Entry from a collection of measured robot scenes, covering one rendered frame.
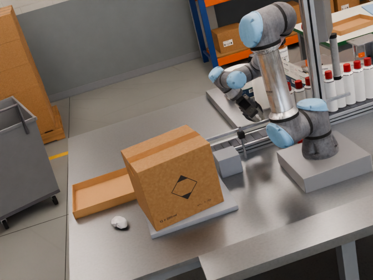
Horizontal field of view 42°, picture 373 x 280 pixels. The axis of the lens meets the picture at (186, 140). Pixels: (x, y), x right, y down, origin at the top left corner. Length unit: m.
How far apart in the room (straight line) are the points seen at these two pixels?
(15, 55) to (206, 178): 3.58
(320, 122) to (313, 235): 0.47
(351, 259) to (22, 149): 2.61
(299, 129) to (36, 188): 2.59
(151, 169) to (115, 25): 4.92
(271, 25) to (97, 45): 4.99
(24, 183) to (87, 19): 3.11
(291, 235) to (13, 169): 2.61
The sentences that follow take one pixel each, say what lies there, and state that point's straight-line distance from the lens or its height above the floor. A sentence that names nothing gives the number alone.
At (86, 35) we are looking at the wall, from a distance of 6.62.
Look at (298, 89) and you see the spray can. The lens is 2.36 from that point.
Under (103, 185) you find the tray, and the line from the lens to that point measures 2.41.
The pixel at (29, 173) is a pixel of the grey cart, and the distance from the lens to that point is 3.99.
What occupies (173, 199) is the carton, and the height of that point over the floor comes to 0.95.
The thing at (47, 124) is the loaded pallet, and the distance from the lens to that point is 5.40.
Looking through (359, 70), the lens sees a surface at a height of 1.05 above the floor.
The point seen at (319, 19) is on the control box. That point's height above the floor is 1.38.
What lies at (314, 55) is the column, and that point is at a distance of 2.18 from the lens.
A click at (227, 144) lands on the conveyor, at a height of 0.88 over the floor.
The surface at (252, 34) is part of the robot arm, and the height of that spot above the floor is 1.47.
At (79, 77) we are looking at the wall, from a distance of 6.75.
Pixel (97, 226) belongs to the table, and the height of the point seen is 0.83.
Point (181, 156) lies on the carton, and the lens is 1.83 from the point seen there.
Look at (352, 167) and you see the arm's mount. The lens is 2.02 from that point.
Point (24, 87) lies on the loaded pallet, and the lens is 5.28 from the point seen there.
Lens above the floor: 1.94
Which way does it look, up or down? 25 degrees down
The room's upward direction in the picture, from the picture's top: 15 degrees counter-clockwise
